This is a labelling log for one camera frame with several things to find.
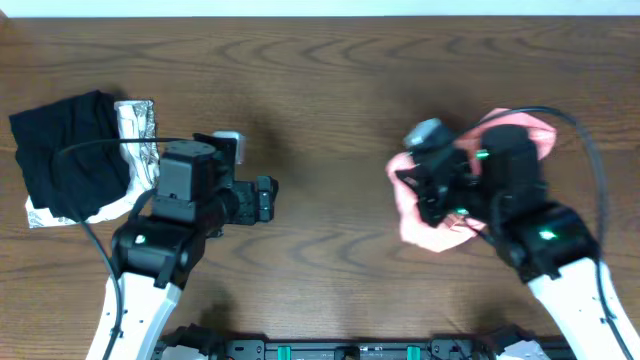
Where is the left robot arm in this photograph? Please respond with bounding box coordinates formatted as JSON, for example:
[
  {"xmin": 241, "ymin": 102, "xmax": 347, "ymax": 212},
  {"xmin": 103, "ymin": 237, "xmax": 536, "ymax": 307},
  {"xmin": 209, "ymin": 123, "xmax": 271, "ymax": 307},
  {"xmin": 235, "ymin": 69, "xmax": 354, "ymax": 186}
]
[{"xmin": 87, "ymin": 131, "xmax": 278, "ymax": 359}]

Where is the white patterned folded garment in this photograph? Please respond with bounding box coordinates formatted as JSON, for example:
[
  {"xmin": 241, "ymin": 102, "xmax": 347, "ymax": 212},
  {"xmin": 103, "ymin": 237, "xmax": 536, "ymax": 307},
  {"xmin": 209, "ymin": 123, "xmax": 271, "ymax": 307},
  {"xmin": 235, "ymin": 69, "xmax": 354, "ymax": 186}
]
[{"xmin": 25, "ymin": 100, "xmax": 159, "ymax": 229}]

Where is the pink printed t-shirt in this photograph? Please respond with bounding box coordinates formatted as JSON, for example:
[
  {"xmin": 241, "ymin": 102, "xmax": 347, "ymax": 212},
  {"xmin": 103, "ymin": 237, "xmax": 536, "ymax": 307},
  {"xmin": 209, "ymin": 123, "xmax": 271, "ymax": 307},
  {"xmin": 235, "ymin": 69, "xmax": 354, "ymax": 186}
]
[{"xmin": 384, "ymin": 106, "xmax": 558, "ymax": 254}]

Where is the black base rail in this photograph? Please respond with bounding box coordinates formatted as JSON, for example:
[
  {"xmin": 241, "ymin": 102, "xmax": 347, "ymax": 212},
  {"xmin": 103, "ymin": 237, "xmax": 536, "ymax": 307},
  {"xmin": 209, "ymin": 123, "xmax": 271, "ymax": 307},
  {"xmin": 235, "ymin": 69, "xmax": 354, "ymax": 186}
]
[{"xmin": 151, "ymin": 324, "xmax": 576, "ymax": 360}]

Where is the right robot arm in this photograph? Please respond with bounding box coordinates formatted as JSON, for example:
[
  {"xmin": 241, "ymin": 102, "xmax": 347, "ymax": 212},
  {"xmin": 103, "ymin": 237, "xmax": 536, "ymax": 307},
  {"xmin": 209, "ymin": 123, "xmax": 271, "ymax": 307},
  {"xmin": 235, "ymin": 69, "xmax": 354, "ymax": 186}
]
[{"xmin": 397, "ymin": 119, "xmax": 639, "ymax": 359}]

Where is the folded black garment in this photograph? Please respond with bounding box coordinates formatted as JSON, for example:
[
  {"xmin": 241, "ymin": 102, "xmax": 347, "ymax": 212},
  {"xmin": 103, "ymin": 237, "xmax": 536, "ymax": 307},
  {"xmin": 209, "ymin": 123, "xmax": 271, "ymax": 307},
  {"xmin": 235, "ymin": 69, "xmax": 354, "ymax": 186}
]
[{"xmin": 9, "ymin": 91, "xmax": 130, "ymax": 221}]

